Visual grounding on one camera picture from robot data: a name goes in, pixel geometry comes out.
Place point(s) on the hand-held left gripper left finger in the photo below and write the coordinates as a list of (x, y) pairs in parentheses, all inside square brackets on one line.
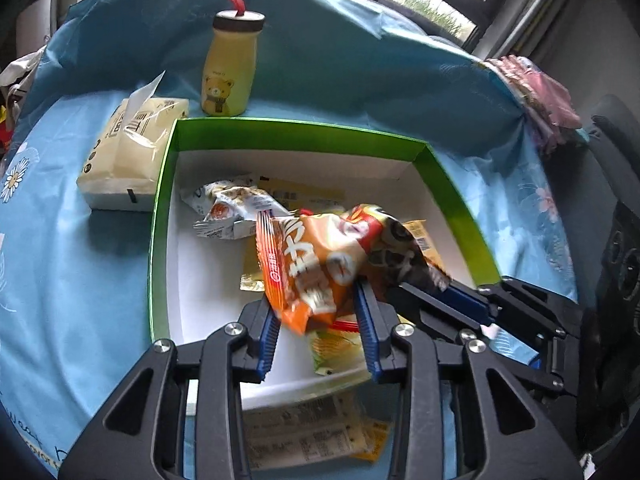
[(267, 340)]

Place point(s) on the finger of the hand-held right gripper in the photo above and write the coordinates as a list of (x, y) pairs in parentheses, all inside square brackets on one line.
[(465, 297), (430, 315)]

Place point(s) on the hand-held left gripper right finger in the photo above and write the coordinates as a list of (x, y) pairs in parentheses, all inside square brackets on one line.
[(367, 330)]

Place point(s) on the yellow green corn snack packet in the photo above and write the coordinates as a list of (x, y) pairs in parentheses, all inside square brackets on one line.
[(335, 355)]

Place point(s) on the brown yellow snack packet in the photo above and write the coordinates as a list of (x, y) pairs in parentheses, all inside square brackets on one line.
[(422, 237)]

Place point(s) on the large yellow snack packet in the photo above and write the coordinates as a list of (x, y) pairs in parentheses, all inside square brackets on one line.
[(300, 430)]

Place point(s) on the white snack packet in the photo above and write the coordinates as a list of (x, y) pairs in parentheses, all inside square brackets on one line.
[(225, 205)]

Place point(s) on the brown gold snack packet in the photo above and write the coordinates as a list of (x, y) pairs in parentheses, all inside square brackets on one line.
[(300, 192)]

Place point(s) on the green cardboard box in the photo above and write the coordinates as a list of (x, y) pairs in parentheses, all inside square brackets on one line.
[(300, 137)]

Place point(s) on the black panel with round dials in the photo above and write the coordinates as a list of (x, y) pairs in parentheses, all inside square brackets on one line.
[(625, 270)]

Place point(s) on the pink folded cloth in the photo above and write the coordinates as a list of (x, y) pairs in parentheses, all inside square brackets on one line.
[(545, 95)]

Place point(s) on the cream tissue pack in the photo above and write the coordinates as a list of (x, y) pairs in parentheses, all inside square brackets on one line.
[(130, 160)]

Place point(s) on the yellow bear bottle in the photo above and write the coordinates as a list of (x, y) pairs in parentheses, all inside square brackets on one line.
[(230, 60)]

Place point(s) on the long dark grass planter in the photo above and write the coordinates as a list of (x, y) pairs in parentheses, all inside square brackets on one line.
[(430, 15)]

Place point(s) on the grey curtain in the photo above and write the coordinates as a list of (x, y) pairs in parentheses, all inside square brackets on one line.
[(520, 15)]

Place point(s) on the white plastic bag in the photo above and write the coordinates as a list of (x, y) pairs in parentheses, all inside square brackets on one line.
[(20, 75)]

